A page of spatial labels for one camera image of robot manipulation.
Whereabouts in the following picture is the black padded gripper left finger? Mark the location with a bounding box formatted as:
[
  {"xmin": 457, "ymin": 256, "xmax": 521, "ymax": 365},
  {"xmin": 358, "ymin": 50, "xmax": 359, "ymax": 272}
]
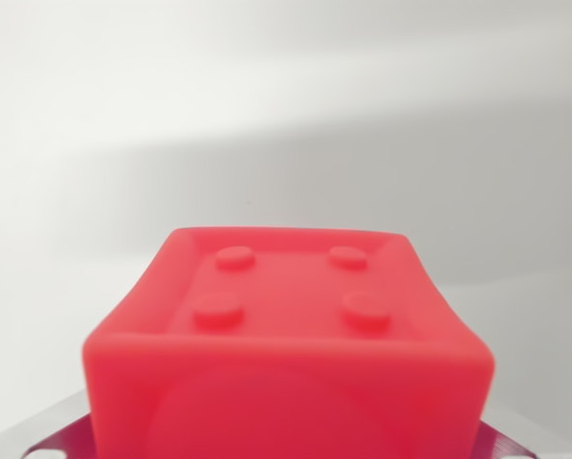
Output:
[{"xmin": 22, "ymin": 389, "xmax": 96, "ymax": 459}]

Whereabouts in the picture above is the black padded gripper right finger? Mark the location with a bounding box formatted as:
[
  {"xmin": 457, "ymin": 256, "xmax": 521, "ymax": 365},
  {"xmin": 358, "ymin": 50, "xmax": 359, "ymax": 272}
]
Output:
[{"xmin": 475, "ymin": 419, "xmax": 543, "ymax": 459}]

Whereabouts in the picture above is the red cube with studs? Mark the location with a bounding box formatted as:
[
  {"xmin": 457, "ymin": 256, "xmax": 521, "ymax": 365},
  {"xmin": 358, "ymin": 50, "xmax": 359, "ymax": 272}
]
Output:
[{"xmin": 81, "ymin": 227, "xmax": 496, "ymax": 459}]

